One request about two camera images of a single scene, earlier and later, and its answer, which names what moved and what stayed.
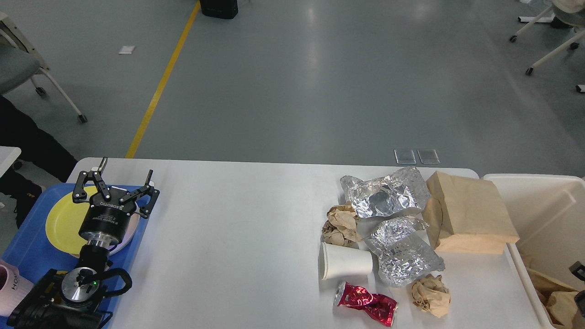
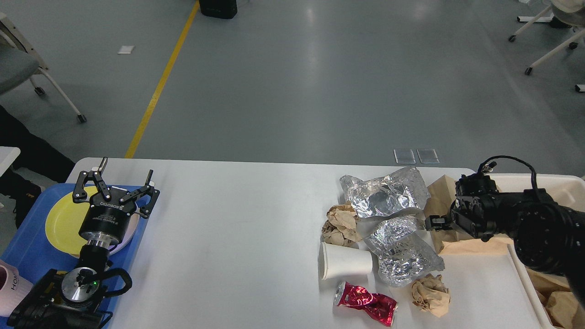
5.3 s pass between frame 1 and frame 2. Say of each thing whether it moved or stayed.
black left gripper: stayed
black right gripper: moved
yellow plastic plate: stayed
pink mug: stayed
